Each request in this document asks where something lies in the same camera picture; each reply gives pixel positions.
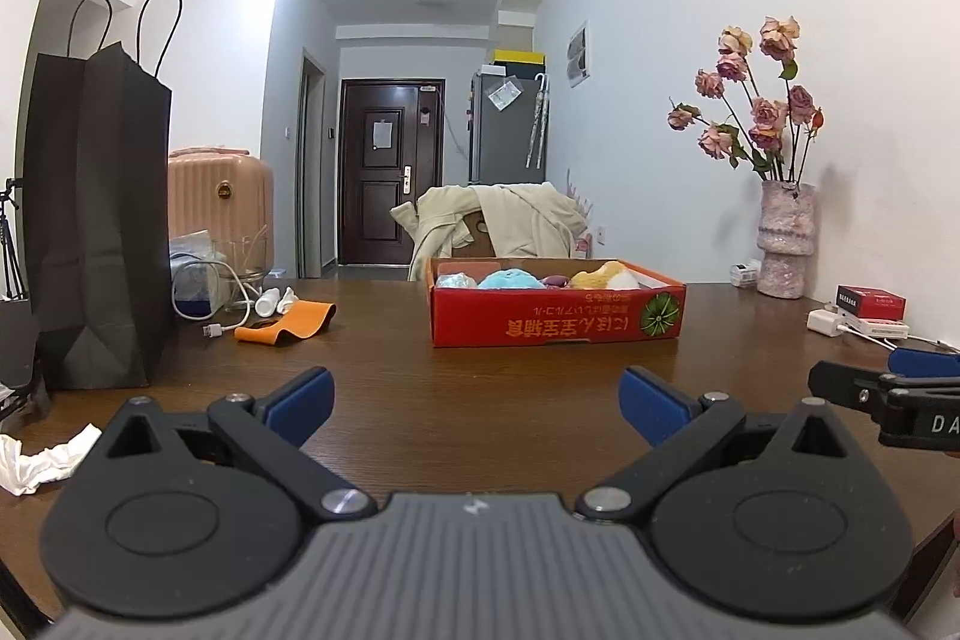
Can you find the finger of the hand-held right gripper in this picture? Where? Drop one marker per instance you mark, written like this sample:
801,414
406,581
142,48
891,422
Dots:
930,362
847,385

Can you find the paper sheet on refrigerator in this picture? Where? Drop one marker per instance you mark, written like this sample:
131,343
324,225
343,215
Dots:
503,94

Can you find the beige coat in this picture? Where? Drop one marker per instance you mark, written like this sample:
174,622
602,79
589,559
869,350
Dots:
525,212

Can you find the grey interior door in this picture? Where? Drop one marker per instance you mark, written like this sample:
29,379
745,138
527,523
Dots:
311,175

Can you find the black case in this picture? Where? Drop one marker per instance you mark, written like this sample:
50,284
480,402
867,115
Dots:
19,347

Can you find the black camera tripod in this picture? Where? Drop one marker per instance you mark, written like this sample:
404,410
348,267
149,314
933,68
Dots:
7,235

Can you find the white charger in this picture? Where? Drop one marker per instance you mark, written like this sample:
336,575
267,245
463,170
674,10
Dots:
825,320

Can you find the yellow and white plush toy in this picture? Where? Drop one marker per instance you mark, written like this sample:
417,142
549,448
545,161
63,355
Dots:
600,274

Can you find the white paper on door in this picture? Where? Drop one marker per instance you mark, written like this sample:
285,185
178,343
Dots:
382,134

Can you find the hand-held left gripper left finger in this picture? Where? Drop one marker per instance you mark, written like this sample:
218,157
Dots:
300,401

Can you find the small red box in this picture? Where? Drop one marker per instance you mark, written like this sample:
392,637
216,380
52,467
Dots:
870,301

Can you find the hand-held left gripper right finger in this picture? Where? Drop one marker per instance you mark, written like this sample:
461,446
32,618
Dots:
652,404

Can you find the black paper shopping bag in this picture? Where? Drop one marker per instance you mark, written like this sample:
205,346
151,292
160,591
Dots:
97,220

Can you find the pink speckled vase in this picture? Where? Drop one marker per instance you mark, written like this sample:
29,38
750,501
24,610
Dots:
784,242

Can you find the dried pink roses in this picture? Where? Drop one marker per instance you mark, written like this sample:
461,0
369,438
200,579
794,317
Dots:
769,115

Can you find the yellow box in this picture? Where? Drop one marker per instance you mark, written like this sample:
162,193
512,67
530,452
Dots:
517,57

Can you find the pink hard-shell suitcase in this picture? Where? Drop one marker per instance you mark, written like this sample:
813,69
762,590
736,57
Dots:
225,190

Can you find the grey refrigerator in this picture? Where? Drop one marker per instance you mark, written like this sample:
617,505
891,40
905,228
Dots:
502,145

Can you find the purple satin scrunchie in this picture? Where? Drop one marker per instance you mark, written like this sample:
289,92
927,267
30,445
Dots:
556,281

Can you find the folded white umbrella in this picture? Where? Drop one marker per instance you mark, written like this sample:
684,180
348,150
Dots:
538,123

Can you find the dark brown entrance door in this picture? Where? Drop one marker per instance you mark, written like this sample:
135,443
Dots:
375,212

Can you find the red cardboard box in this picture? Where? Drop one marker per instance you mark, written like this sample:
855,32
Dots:
540,317

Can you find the brown cardboard box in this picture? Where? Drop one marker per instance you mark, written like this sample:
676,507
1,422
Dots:
476,235

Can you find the large crumpled white tissue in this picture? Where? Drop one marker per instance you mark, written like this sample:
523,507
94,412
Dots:
37,464

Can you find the small white box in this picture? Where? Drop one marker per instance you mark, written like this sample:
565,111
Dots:
744,275

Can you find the flat white box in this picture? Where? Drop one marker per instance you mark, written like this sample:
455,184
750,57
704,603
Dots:
885,329

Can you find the small white bottle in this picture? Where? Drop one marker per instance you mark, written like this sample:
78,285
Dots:
268,301

